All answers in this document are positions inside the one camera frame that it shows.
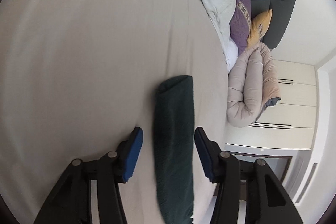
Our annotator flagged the purple patterned pillow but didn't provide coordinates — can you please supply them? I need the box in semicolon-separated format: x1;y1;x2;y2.
230;0;251;55

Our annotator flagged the dark green knit sweater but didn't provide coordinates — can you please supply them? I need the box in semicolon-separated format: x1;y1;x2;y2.
153;75;195;223

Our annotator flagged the beige bed sheet mattress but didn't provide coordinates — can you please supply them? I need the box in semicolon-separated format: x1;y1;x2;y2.
1;0;228;223

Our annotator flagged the white crumpled sheet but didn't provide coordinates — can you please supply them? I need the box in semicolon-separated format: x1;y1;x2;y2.
222;37;238;72

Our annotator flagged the cream wardrobe with black handles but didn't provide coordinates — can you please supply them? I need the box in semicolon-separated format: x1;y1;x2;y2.
226;60;317;149

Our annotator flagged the rolled beige duvet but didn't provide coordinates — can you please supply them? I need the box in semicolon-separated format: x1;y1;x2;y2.
227;42;281;128

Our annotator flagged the yellow patterned pillow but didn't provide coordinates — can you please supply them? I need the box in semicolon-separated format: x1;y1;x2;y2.
247;9;273;48

